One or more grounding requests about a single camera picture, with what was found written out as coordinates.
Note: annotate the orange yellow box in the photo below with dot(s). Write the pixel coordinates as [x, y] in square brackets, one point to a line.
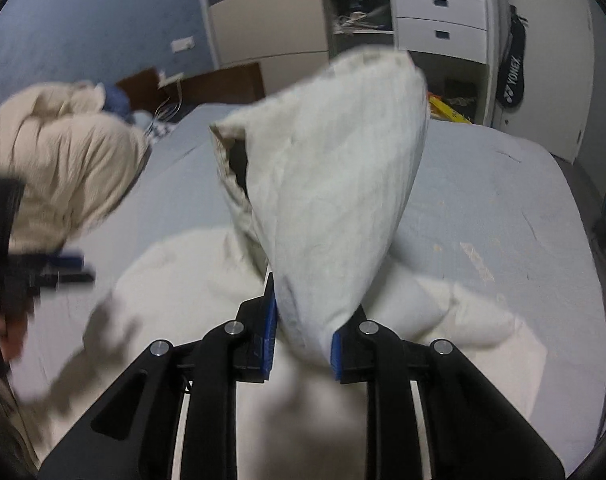
[441, 110]

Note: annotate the dark wooden headboard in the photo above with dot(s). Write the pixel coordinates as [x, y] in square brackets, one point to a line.
[241, 84]

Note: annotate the white puffer jacket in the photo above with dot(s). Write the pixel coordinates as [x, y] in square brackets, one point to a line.
[317, 179]

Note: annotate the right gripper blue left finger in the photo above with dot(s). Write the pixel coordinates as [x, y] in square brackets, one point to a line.
[266, 327]

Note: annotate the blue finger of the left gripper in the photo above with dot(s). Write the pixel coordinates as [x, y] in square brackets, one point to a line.
[66, 260]

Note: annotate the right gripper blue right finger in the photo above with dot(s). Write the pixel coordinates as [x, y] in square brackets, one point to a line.
[336, 356]

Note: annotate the beige waffle blanket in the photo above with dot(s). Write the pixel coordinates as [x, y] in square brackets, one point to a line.
[77, 161]

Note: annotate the blue fleece cloth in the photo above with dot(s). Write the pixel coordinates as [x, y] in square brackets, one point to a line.
[117, 102]

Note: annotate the open wardrobe with shelves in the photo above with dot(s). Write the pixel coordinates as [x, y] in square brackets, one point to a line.
[438, 68]

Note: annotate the black Yonex racket bag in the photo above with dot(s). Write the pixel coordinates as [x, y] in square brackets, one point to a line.
[510, 78]

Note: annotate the beige wardrobe sliding door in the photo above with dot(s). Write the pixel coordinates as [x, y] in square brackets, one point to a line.
[287, 38]

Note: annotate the light blue bed sheet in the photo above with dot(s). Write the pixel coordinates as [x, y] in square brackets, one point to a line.
[491, 253]

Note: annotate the white wall socket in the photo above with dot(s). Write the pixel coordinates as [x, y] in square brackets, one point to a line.
[182, 44]

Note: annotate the white power strip with cables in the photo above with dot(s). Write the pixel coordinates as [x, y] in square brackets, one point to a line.
[171, 97]

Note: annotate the white drawer unit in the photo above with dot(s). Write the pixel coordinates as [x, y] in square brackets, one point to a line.
[453, 28]

